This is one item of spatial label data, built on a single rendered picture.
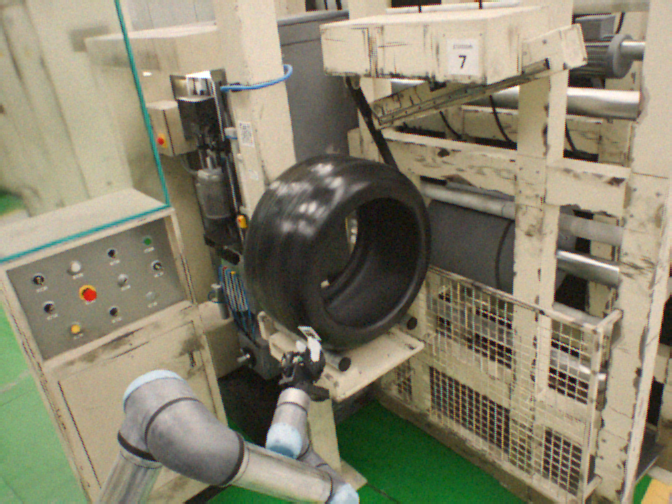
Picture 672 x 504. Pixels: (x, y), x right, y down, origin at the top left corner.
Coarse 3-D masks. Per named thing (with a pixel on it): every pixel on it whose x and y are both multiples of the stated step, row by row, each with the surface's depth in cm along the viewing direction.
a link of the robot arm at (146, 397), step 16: (144, 384) 102; (160, 384) 102; (176, 384) 102; (128, 400) 103; (144, 400) 99; (160, 400) 98; (176, 400) 97; (192, 400) 98; (128, 416) 101; (144, 416) 97; (128, 432) 99; (144, 432) 96; (128, 448) 99; (144, 448) 99; (128, 464) 100; (144, 464) 100; (160, 464) 101; (112, 480) 101; (128, 480) 100; (144, 480) 101; (112, 496) 100; (128, 496) 100; (144, 496) 102
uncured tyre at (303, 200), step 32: (320, 160) 157; (352, 160) 154; (288, 192) 149; (320, 192) 143; (352, 192) 144; (384, 192) 151; (416, 192) 161; (256, 224) 152; (288, 224) 143; (320, 224) 141; (384, 224) 188; (416, 224) 165; (256, 256) 151; (288, 256) 141; (320, 256) 143; (352, 256) 191; (384, 256) 190; (416, 256) 170; (256, 288) 156; (288, 288) 144; (320, 288) 145; (352, 288) 190; (384, 288) 185; (416, 288) 171; (288, 320) 150; (320, 320) 149; (352, 320) 180; (384, 320) 166
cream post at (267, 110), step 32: (224, 0) 153; (256, 0) 153; (224, 32) 158; (256, 32) 156; (224, 64) 165; (256, 64) 158; (256, 96) 161; (256, 128) 164; (288, 128) 171; (256, 160) 170; (288, 160) 174; (256, 192) 178; (320, 416) 215; (320, 448) 220
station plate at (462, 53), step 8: (448, 40) 132; (456, 40) 130; (464, 40) 129; (472, 40) 127; (448, 48) 133; (456, 48) 131; (464, 48) 129; (472, 48) 128; (448, 56) 134; (456, 56) 132; (464, 56) 130; (472, 56) 128; (448, 64) 134; (456, 64) 133; (464, 64) 131; (472, 64) 129; (448, 72) 135; (456, 72) 133; (464, 72) 132; (472, 72) 130
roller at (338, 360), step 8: (280, 328) 181; (288, 336) 179; (296, 336) 175; (304, 344) 172; (328, 352) 164; (336, 352) 163; (328, 360) 163; (336, 360) 161; (344, 360) 160; (344, 368) 161
